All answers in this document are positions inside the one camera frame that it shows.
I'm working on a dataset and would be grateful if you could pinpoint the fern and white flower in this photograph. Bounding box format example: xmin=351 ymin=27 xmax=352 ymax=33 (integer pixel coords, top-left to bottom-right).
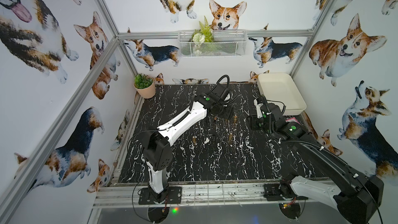
xmin=190 ymin=17 xmax=214 ymax=56

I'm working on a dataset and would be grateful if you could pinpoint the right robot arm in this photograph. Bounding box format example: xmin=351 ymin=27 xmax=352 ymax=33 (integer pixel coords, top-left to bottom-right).
xmin=250 ymin=95 xmax=384 ymax=224

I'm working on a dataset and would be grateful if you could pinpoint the cream rectangular tray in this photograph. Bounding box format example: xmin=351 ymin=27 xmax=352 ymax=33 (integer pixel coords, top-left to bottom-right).
xmin=257 ymin=73 xmax=307 ymax=116

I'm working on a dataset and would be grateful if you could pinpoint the aluminium front rail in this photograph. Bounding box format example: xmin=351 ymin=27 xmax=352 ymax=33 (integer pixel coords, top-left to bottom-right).
xmin=93 ymin=181 xmax=292 ymax=209

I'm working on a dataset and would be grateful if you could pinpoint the pink printed card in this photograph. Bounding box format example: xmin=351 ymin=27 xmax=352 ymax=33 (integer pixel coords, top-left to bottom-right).
xmin=286 ymin=117 xmax=300 ymax=124

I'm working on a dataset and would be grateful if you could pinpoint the potted green plant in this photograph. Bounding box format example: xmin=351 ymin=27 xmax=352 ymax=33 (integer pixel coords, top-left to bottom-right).
xmin=134 ymin=74 xmax=155 ymax=99

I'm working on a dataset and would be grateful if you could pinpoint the white wire basket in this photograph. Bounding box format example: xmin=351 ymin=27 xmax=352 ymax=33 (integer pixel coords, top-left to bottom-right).
xmin=178 ymin=30 xmax=248 ymax=58

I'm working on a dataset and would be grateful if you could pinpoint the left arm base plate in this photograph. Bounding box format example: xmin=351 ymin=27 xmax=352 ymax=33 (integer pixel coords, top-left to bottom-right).
xmin=138 ymin=186 xmax=182 ymax=206

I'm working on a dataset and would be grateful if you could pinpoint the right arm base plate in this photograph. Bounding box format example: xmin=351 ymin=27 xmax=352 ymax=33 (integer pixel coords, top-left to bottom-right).
xmin=263 ymin=183 xmax=308 ymax=201

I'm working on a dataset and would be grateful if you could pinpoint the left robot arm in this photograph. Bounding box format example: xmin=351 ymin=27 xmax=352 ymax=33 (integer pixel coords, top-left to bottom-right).
xmin=142 ymin=75 xmax=237 ymax=203

